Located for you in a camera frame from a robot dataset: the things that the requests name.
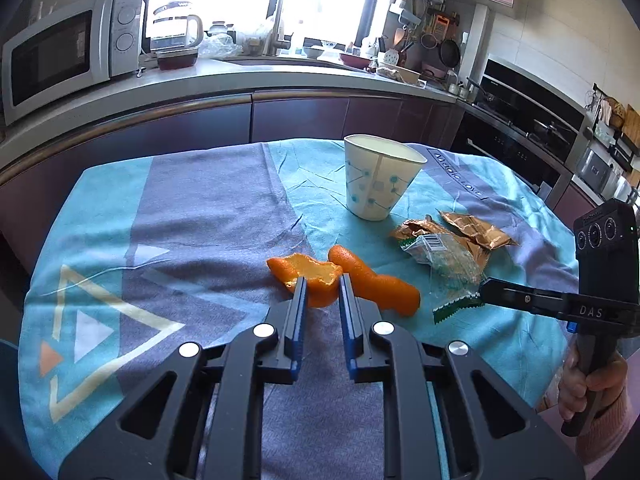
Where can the brown lower kitchen cabinets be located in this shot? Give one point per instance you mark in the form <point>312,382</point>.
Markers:
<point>200,125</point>

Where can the beige dish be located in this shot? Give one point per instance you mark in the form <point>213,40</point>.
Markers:
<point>400,75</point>

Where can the dark red food container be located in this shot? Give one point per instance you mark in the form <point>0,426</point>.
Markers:
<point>176,59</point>

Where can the glass electric kettle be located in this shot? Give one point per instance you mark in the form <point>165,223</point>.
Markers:
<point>172,27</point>

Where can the white bowl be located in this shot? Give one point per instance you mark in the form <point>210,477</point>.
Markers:
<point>314,52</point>

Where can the blue dotted paper cup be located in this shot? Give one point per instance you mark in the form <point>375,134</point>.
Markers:
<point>375,180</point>

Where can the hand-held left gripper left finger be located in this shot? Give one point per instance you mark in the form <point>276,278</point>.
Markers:
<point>297,330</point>

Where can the person's right hand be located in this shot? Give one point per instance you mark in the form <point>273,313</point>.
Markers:
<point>570,390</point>

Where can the hanging black frying pan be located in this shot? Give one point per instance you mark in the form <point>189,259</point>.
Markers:
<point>450,52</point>

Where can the white microwave oven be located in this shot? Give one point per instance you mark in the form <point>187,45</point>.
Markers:
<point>55,55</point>

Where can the clear wrapper with green edge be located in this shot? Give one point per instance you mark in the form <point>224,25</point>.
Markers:
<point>445,260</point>

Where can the steel saucepan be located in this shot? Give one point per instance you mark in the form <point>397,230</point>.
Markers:
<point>460,88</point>

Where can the silver countertop appliance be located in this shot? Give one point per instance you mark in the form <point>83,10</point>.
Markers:
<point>597,170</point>

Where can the teal grey printed tablecloth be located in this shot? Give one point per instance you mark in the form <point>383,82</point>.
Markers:
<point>200,240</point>

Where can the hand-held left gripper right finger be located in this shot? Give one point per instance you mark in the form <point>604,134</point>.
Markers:
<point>350,330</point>

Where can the steel kitchen faucet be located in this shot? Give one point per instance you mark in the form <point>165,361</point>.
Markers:
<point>280,25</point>

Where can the black built-in oven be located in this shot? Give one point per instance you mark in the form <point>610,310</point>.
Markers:
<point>515,110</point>

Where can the red bowl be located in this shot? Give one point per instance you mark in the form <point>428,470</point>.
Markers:
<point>356,60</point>

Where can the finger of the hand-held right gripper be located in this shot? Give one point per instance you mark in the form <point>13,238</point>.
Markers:
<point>525,299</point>

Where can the orange peel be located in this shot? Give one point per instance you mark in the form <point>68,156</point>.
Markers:
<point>380,287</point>
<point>305,272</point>

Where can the clear plastic bag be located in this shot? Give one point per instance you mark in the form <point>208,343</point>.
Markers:
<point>220,46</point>

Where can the orange grater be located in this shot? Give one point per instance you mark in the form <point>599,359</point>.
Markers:
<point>440,27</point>

